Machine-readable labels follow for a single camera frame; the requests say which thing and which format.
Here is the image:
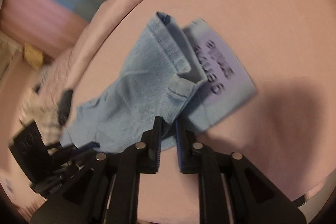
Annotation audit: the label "light blue denim pants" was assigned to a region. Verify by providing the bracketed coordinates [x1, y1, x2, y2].
[60, 12, 256, 153]

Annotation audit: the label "plaid pillow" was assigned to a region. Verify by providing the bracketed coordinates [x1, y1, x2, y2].
[19, 89, 63, 145]

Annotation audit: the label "dark rolled garment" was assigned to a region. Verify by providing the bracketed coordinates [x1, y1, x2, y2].
[57, 89, 74, 126]

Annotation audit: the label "pink curtain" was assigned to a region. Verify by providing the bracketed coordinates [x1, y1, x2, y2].
[1, 0, 89, 57]

